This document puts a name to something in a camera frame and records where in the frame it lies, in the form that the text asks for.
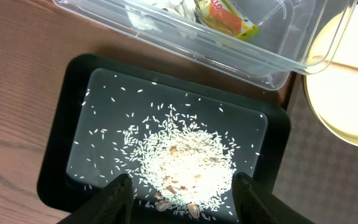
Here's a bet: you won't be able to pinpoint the white napkin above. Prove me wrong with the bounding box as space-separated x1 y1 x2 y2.
125 0 196 32

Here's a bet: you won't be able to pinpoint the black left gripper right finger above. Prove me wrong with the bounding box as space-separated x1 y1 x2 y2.
232 172 313 224

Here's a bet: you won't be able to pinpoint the rice food scraps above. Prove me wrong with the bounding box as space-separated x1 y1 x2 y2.
67 70 267 222

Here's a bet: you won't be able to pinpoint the yellow green snack wrapper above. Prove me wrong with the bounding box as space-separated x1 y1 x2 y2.
195 0 259 40

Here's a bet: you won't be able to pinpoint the yellow plate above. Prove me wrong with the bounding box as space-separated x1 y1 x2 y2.
303 4 358 146

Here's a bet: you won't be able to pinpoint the black waste tray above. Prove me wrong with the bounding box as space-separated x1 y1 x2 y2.
37 54 291 223

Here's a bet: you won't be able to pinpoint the clear plastic waste bin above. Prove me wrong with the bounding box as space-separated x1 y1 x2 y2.
57 0 356 90

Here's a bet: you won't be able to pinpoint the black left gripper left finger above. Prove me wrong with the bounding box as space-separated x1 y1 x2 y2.
58 174 134 224

